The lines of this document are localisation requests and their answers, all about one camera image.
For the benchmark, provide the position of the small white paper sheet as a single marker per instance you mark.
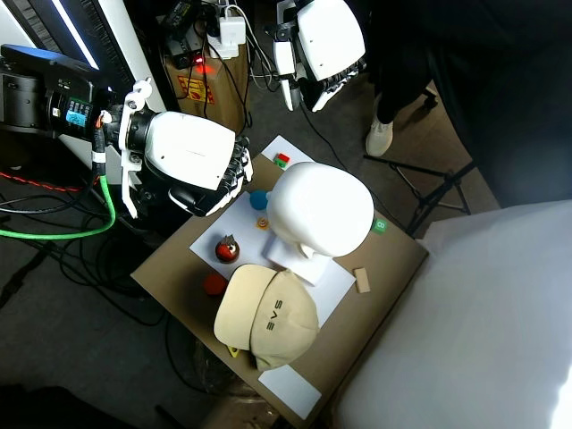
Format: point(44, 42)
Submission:
point(286, 146)
point(290, 392)

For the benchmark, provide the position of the blue ball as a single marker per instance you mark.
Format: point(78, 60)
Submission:
point(258, 199)

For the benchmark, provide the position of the red toy brick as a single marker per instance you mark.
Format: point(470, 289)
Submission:
point(283, 157)

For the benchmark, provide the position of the black power supply box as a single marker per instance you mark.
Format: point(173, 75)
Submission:
point(187, 13)

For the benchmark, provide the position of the person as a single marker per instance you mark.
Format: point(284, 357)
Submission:
point(469, 67)

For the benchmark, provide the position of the beige baseball cap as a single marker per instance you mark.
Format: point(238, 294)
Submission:
point(268, 313)

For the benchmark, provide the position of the clear plastic bag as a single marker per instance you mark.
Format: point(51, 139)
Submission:
point(214, 375)

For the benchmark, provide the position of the large white paper sheet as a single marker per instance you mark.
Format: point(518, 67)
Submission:
point(237, 223)

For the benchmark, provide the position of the green toy brick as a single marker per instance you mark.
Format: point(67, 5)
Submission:
point(279, 163)

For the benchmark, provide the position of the wooden block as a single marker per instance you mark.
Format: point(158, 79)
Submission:
point(362, 280)

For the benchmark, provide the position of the green number tile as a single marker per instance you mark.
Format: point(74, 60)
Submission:
point(381, 225)

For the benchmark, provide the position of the small orange stacked toy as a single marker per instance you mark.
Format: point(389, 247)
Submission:
point(262, 223)

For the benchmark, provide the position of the dark red toy fruit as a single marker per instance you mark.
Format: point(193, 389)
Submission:
point(227, 250)

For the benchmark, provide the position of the white power adapter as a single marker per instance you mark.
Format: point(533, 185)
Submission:
point(232, 30)

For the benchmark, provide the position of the yellow triangle piece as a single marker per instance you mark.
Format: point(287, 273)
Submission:
point(233, 352)

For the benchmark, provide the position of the black device with red light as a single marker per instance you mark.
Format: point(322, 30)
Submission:
point(183, 49)

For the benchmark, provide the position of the cardboard box with red label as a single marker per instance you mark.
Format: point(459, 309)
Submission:
point(223, 89)

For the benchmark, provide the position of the white mannequin head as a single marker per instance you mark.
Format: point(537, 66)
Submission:
point(322, 205)

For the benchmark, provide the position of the black tripod stand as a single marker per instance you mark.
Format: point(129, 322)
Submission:
point(447, 179)

